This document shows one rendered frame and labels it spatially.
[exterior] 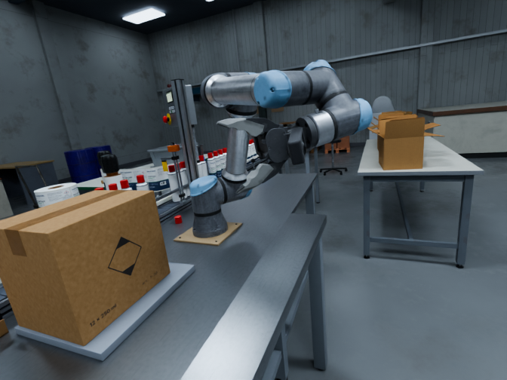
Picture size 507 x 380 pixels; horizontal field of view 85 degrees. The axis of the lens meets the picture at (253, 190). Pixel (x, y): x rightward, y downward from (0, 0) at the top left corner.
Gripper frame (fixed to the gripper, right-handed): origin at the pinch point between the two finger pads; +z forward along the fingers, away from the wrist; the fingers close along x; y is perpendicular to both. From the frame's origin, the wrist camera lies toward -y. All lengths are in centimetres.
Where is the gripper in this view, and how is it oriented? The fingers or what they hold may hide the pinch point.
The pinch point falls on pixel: (227, 160)
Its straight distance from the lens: 55.8
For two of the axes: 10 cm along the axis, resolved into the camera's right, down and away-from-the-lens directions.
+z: -9.1, 3.3, -2.5
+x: -2.3, -9.0, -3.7
